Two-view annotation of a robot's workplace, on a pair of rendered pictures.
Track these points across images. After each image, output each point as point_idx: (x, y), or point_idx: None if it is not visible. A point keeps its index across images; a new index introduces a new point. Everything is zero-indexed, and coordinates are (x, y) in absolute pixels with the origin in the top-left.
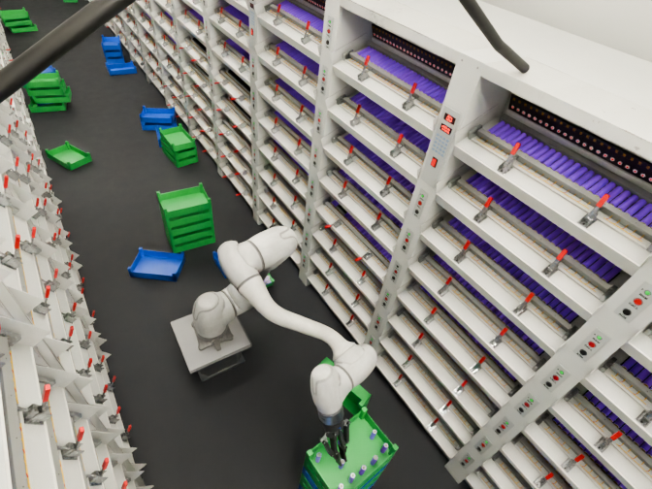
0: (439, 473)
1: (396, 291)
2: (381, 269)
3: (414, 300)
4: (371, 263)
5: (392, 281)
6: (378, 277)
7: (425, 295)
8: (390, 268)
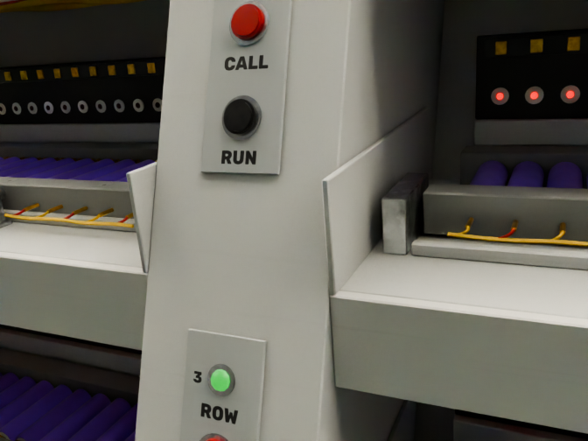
0: None
1: (309, 254)
2: (101, 240)
3: (516, 269)
4: (1, 243)
5: (237, 183)
6: (90, 305)
7: (572, 190)
8: (184, 58)
